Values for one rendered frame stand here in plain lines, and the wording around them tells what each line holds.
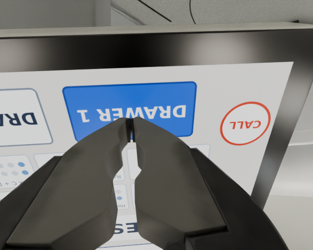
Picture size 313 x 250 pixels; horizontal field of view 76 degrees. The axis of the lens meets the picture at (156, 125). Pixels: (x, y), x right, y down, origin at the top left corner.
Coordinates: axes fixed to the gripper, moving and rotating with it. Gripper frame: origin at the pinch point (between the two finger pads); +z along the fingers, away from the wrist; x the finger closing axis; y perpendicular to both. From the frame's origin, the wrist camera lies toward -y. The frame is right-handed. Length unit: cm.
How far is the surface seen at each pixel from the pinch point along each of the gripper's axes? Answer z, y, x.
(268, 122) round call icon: 2.4, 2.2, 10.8
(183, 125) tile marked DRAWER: 2.4, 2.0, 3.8
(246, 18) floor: 161, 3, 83
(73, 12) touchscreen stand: 17.6, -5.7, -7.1
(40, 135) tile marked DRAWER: 2.4, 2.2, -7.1
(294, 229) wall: 141, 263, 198
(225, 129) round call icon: 2.4, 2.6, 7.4
